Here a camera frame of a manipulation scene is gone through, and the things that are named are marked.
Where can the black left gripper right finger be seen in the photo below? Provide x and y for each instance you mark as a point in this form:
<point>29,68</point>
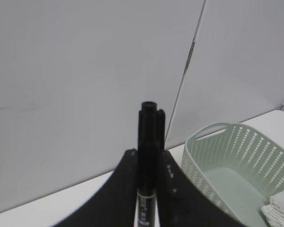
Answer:
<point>181,204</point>

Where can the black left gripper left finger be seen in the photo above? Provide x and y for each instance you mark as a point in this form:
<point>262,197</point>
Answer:
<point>114,204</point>

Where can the black marker pen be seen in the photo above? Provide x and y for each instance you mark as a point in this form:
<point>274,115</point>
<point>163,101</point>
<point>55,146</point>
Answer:
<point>151,135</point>

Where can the waste paper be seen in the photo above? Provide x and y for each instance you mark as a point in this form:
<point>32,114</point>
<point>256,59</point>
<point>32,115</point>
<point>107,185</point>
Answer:
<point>274,211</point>

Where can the pale green woven plastic basket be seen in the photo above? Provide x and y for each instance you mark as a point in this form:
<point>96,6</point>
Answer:
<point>238,169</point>

